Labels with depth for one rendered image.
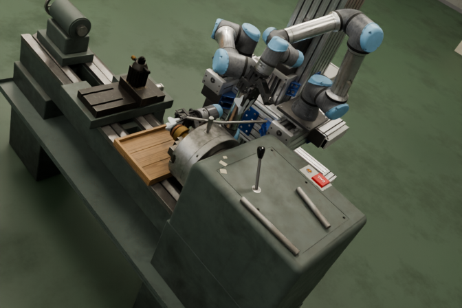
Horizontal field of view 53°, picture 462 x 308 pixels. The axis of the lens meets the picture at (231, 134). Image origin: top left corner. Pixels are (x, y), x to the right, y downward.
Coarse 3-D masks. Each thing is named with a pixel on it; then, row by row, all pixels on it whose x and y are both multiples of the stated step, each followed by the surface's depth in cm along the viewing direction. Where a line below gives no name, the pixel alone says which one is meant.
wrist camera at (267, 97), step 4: (256, 80) 189; (260, 80) 188; (264, 80) 190; (256, 84) 189; (260, 84) 188; (264, 84) 189; (260, 88) 188; (264, 88) 188; (268, 88) 190; (260, 92) 188; (264, 92) 187; (268, 92) 189; (264, 96) 187; (268, 96) 187; (264, 100) 187; (268, 100) 187; (272, 100) 188; (264, 104) 188; (268, 104) 188
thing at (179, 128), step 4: (176, 124) 214; (180, 124) 215; (172, 128) 214; (176, 128) 213; (180, 128) 212; (184, 128) 213; (172, 132) 214; (176, 132) 212; (180, 132) 211; (184, 132) 212; (172, 136) 215; (176, 136) 212; (184, 136) 211
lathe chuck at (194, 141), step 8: (200, 128) 198; (216, 128) 201; (192, 136) 196; (200, 136) 196; (208, 136) 196; (216, 136) 197; (184, 144) 195; (192, 144) 194; (200, 144) 194; (176, 152) 197; (184, 152) 195; (192, 152) 193; (176, 160) 197; (184, 160) 194; (168, 168) 205; (176, 168) 198; (176, 176) 202
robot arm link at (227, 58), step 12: (216, 24) 250; (228, 24) 250; (216, 36) 249; (228, 36) 239; (228, 48) 222; (216, 60) 219; (228, 60) 215; (240, 60) 217; (216, 72) 220; (228, 72) 217; (240, 72) 217
